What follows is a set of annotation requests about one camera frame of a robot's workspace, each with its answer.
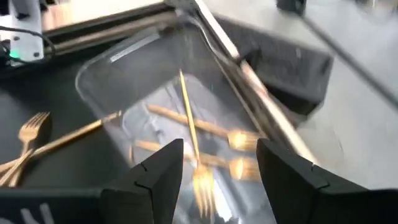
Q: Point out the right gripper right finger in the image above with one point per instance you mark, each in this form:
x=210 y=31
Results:
x=304 y=193

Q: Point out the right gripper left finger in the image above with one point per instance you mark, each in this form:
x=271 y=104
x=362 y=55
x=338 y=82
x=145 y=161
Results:
x=149 y=193

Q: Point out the clear plastic bin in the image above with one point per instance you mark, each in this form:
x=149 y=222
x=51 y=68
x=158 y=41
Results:
x=102 y=84

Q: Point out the black table frame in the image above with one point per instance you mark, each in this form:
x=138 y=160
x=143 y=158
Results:
x=109 y=34

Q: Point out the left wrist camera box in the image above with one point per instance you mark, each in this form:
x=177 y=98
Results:
x=26 y=37

